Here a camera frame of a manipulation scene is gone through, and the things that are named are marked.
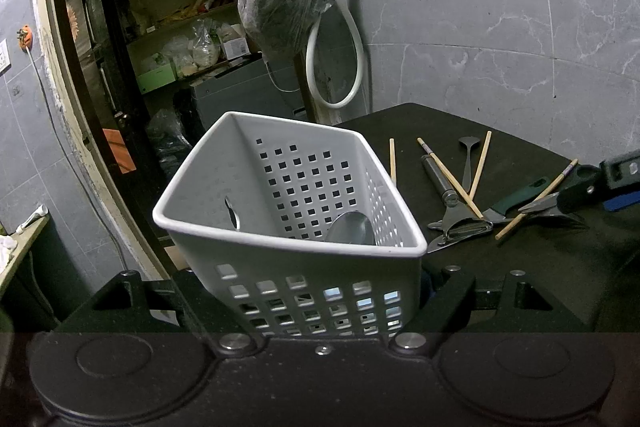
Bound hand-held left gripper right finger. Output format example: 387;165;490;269
389;264;588;354

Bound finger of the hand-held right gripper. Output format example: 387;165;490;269
602;193;640;212
555;151;640;214

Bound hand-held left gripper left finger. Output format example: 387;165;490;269
65;271;261;354

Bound wooden chopstick purple band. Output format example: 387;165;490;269
494;159;579;241
417;137;484;219

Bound green handled scissors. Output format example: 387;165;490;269
481;177;587;229

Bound metal peeler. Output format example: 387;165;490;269
421;154;494;254

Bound white perforated plastic basket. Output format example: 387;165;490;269
152;111;429;339

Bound dark metal spoon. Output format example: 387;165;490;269
458;136;479;199

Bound black plastic bag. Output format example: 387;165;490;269
144;109;194;168

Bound orange patterned cloth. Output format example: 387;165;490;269
102;126;137;176

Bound white tube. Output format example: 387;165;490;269
17;204;50;233

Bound white cloth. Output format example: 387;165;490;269
0;234;19;264

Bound grey metal cabinet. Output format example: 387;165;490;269
187;56;309;134

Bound green box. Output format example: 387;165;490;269
137;65;177;96

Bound dark wooden door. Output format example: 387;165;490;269
59;0;167;239

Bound clear bag of food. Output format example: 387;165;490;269
189;19;222;68

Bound small white box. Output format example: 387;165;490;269
219;34;251;60

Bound wooden storage shelf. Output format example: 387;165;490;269
106;0;252;94

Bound plastic bag with dark contents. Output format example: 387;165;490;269
237;0;332;58

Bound thin white cable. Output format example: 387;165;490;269
264;58;302;94

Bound white hose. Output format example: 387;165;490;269
305;0;365;110

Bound beige door frame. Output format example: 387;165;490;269
27;0;172;281

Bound orange wall plug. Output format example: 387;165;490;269
14;24;35;54

